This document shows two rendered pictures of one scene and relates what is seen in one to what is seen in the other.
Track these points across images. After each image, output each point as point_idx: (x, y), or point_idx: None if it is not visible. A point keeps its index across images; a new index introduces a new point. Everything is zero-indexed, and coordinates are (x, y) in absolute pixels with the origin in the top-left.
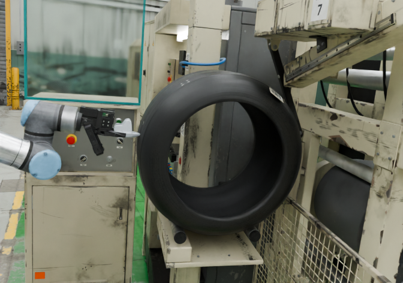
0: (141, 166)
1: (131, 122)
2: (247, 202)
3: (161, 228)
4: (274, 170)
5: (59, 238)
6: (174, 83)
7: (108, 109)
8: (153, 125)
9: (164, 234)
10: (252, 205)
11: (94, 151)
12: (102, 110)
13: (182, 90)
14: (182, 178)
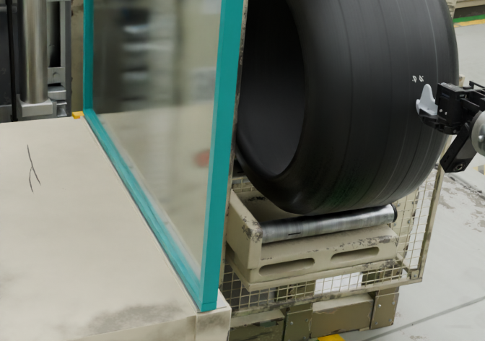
0: (445, 139)
1: (441, 84)
2: (271, 135)
3: (325, 253)
4: (255, 66)
5: None
6: None
7: (445, 87)
8: (455, 64)
9: (357, 243)
10: (284, 132)
11: (464, 167)
12: (463, 89)
13: None
14: (231, 181)
